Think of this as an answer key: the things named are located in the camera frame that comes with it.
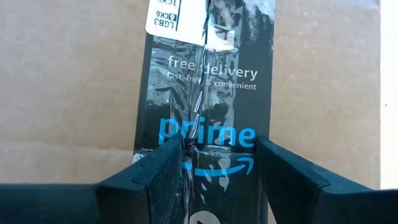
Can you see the taped brown cardboard box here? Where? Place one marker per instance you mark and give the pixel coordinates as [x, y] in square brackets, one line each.
[62, 93]

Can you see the white shipping label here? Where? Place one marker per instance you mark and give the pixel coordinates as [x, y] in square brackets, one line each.
[186, 18]

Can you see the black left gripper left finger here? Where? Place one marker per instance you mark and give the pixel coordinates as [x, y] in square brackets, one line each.
[155, 186]

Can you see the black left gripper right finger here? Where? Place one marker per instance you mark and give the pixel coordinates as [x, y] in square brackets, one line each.
[295, 193]

